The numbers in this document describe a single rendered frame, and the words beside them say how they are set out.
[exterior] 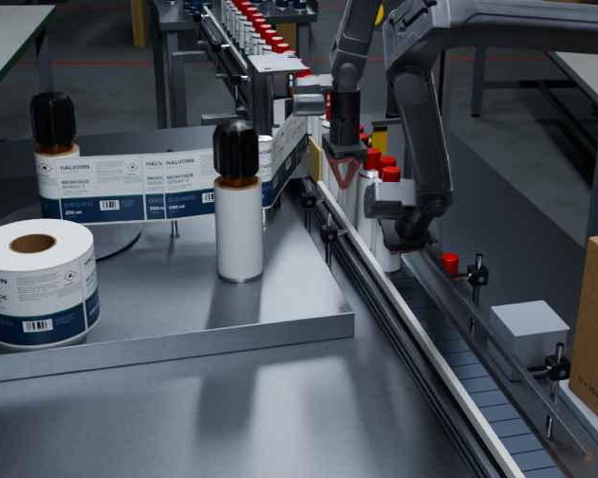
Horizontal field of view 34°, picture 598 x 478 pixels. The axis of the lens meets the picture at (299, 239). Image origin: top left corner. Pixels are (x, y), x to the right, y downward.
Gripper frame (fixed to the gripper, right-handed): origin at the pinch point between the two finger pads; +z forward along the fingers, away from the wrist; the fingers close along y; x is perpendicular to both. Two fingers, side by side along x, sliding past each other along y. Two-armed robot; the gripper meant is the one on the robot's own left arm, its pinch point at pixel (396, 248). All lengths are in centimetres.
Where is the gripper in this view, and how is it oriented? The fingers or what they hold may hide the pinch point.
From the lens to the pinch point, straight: 185.9
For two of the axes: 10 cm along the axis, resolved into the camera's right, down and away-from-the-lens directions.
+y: -9.7, 0.9, -2.4
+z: -1.7, 4.5, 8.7
